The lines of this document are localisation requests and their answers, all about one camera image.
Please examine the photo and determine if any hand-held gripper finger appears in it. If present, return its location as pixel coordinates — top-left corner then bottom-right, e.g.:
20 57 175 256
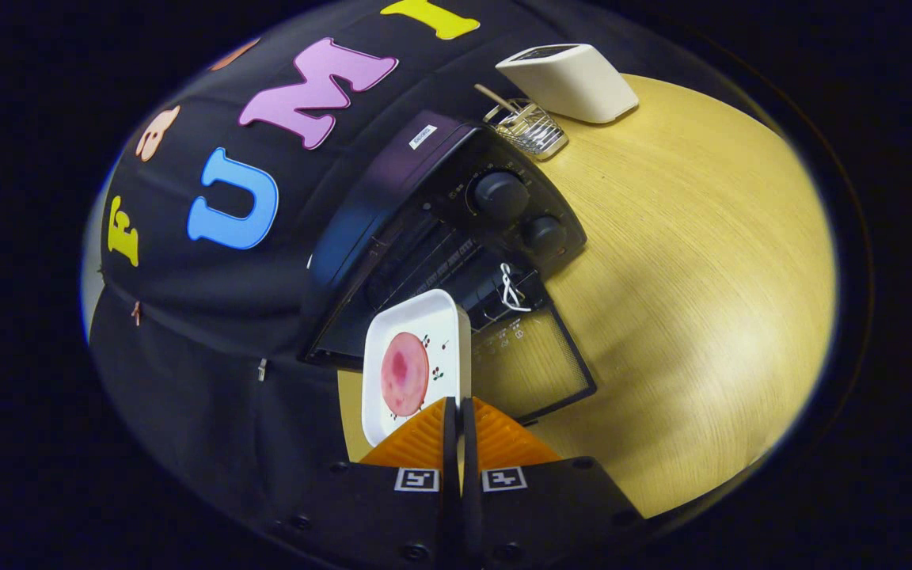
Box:
266 397 462 570
460 397 645 570

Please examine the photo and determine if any pink round ham slice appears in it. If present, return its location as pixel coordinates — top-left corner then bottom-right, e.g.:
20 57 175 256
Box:
381 332 431 417

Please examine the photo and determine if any white square plate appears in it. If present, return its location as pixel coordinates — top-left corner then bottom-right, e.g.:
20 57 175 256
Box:
361 289 473 448

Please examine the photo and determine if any black toaster oven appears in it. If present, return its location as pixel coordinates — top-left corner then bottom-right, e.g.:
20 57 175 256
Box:
298 109 598 424

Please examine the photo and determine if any white bread toaster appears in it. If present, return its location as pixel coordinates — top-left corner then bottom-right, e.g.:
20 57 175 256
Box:
496 44 640 124

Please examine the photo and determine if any black backdrop cloth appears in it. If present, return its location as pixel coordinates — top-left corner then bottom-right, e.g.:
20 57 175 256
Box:
85 0 663 547

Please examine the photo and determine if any wooden stick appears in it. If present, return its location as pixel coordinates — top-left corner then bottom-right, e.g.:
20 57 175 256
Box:
475 83 520 114

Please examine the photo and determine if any wire mesh utensil holder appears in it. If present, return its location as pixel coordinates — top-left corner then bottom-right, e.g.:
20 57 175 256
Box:
484 99 569 162

